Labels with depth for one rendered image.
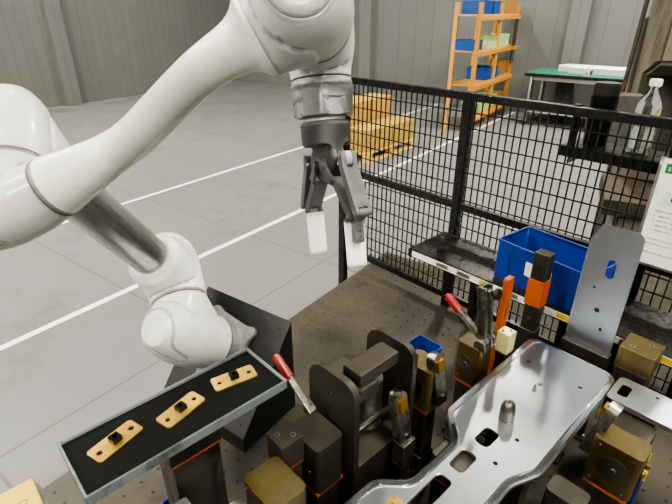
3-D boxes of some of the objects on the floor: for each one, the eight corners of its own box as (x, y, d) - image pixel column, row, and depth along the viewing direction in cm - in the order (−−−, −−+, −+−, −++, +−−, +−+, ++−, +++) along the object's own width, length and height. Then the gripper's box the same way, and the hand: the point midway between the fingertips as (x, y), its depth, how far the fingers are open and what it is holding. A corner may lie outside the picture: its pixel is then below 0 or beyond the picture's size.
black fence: (771, 689, 143) (1185, 192, 73) (327, 366, 272) (324, 75, 202) (779, 651, 151) (1157, 173, 82) (345, 355, 280) (348, 73, 211)
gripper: (273, 128, 82) (286, 251, 86) (340, 110, 60) (353, 277, 64) (313, 126, 85) (324, 245, 89) (390, 108, 63) (400, 267, 67)
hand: (336, 252), depth 77 cm, fingers open, 13 cm apart
